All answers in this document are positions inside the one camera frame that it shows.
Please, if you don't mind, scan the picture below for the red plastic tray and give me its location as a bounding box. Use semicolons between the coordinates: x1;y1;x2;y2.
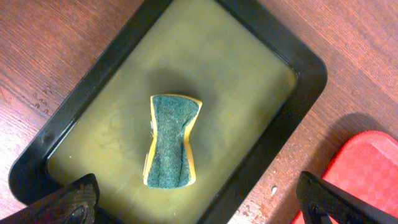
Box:
294;131;397;223

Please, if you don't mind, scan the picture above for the black tray with green liquid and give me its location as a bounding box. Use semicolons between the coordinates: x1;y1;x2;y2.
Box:
9;1;327;223

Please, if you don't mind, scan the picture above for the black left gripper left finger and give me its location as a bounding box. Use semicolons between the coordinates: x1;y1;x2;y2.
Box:
1;174;100;224

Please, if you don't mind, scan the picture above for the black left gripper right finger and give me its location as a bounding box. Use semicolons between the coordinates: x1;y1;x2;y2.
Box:
296;171;397;224

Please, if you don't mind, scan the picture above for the yellow green sponge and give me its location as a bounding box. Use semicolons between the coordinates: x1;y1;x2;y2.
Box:
143;94;202;190

